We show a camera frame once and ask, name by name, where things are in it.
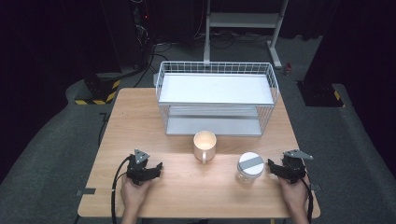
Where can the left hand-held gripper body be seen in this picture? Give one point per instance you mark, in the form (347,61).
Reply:
(137,169)

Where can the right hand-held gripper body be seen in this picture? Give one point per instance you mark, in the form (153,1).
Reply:
(294,166)

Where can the person's right hand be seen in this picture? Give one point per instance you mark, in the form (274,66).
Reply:
(292,194)

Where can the person's left hand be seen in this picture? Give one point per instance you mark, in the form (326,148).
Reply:
(134,196)

